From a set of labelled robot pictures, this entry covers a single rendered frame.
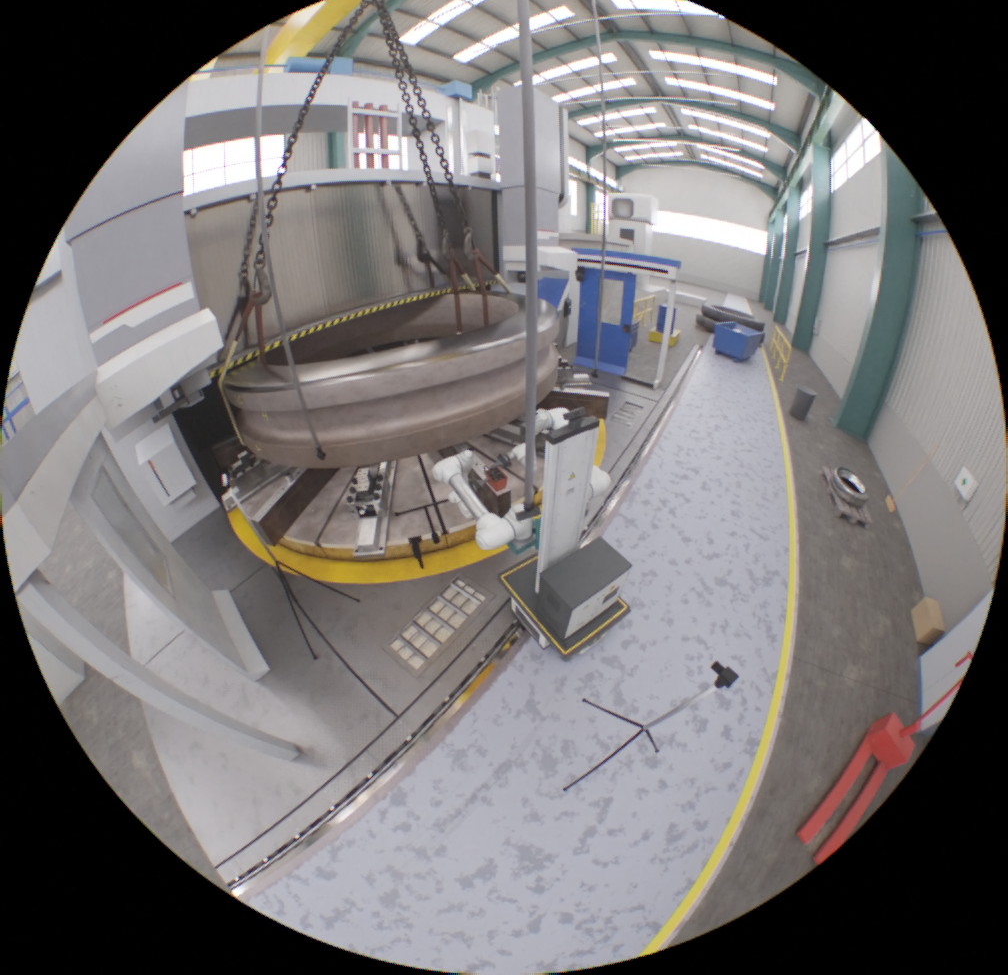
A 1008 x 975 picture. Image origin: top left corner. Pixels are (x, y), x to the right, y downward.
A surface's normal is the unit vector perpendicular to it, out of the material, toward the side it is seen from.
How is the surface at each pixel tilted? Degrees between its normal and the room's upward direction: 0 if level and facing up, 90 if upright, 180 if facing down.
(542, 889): 0
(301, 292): 90
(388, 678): 0
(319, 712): 0
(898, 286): 90
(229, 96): 90
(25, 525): 90
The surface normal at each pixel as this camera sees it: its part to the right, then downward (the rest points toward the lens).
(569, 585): -0.03, -0.79
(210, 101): 0.80, 0.35
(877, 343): -0.59, 0.51
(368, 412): 0.22, 0.59
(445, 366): 0.50, 0.52
